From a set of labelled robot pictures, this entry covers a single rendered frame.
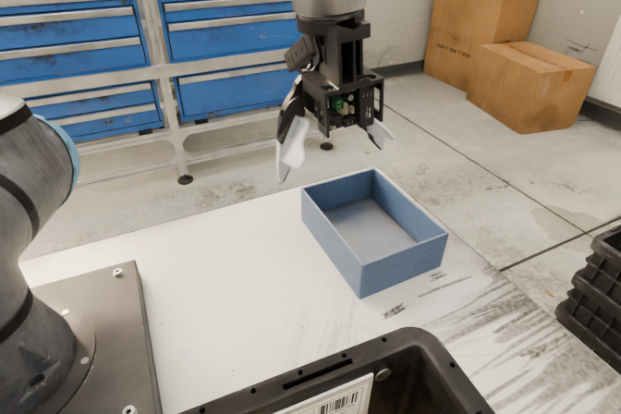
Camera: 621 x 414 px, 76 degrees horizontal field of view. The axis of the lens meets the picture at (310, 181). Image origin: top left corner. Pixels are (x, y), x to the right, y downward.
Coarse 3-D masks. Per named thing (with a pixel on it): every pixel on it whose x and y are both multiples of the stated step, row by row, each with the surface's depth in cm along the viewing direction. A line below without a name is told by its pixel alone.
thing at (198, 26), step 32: (160, 0) 160; (192, 0) 166; (224, 0) 169; (256, 0) 175; (288, 0) 181; (192, 32) 171; (224, 32) 177; (256, 32) 183; (288, 32) 190; (192, 96) 185; (224, 96) 192; (256, 96) 200
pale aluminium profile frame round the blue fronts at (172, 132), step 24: (144, 0) 156; (144, 24) 163; (288, 48) 191; (120, 72) 163; (144, 72) 167; (168, 72) 171; (192, 72) 176; (24, 96) 153; (168, 96) 180; (168, 120) 184; (216, 120) 196; (240, 120) 201; (312, 120) 240; (96, 144) 176; (120, 144) 181; (240, 144) 210; (264, 144) 215; (144, 168) 191; (168, 168) 197
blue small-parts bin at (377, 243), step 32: (320, 192) 69; (352, 192) 73; (384, 192) 71; (320, 224) 63; (352, 224) 70; (384, 224) 70; (416, 224) 64; (352, 256) 55; (384, 256) 54; (416, 256) 57; (352, 288) 58; (384, 288) 58
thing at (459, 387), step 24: (384, 336) 26; (408, 336) 26; (432, 336) 26; (336, 360) 24; (360, 360) 24; (384, 360) 25; (432, 360) 24; (264, 384) 23; (288, 384) 23; (312, 384) 23; (456, 384) 23; (192, 408) 22; (216, 408) 22; (240, 408) 22; (264, 408) 22; (480, 408) 22
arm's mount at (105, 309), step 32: (32, 288) 53; (64, 288) 53; (96, 288) 53; (128, 288) 53; (96, 320) 49; (128, 320) 49; (96, 352) 45; (128, 352) 45; (64, 384) 41; (96, 384) 41; (128, 384) 41
